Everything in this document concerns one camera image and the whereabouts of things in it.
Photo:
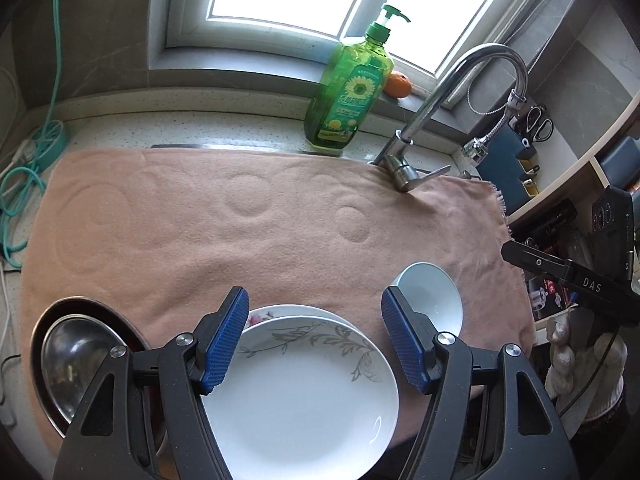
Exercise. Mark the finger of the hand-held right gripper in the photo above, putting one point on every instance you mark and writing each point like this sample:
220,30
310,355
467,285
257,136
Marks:
535,260

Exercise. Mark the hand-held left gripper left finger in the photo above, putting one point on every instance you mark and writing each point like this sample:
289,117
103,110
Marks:
225,340

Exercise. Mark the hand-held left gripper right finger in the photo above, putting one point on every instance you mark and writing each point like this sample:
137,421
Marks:
405,340

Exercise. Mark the small grey-green bowl white inside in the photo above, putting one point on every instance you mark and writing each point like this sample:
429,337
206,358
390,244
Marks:
430,295

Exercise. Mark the large white floral-rim plate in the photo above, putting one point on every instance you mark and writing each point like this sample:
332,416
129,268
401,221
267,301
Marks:
310,310

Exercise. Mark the white plate grey leaf print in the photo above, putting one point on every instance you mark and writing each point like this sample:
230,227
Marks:
300,400

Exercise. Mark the large stainless steel bowl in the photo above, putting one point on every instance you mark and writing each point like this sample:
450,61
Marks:
75,306

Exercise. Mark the red bowl steel inside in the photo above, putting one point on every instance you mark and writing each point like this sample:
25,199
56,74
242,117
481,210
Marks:
70,360

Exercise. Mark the person's right hand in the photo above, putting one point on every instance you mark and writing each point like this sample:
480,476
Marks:
560,355

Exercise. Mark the red white box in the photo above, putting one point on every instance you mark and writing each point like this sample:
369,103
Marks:
550,295

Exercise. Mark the curved wooden shelf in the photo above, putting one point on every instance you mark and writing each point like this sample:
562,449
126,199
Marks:
565,185

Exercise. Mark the blue storage box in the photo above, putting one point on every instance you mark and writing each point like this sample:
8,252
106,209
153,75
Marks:
620,160

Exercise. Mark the blue utensil holder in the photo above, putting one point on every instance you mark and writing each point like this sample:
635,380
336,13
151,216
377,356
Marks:
510,160

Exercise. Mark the pink fleece towel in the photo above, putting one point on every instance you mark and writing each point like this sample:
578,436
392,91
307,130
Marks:
275,240

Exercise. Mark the chrome kitchen faucet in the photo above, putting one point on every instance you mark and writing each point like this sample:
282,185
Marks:
435,100

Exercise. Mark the orange fruit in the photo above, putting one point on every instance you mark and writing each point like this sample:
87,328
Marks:
397,85

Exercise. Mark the green dish soap pump bottle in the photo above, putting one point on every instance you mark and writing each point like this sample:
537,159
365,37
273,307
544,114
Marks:
347,95

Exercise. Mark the teal power strip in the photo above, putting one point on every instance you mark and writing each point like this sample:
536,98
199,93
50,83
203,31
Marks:
50,142

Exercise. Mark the white window frame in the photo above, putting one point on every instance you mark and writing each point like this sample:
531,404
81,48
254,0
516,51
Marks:
310,45

